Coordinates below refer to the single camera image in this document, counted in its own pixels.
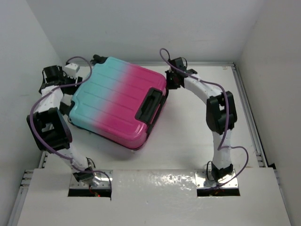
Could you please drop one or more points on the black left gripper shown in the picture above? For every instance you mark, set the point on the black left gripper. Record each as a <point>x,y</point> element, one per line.
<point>75,81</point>

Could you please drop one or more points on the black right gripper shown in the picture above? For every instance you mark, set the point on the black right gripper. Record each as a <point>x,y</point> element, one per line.
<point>170,86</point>

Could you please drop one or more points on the pink suitcase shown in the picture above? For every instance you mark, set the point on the pink suitcase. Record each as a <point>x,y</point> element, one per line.
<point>120,101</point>

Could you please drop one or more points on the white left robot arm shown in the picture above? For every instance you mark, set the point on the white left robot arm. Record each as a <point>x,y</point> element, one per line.
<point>48,127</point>

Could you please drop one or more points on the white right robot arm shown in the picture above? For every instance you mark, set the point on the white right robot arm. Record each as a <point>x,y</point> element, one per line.
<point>221,115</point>

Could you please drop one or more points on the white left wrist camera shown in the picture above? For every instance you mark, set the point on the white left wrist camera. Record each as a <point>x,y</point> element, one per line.
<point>71,70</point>

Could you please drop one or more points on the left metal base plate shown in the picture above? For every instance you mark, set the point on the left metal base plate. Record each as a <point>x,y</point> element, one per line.
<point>99,181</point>

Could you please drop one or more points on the metal base plate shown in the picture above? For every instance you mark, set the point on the metal base plate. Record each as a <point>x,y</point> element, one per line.
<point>204,180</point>
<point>99,181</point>

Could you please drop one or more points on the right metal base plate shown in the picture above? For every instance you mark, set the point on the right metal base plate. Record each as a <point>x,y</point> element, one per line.
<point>204,180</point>

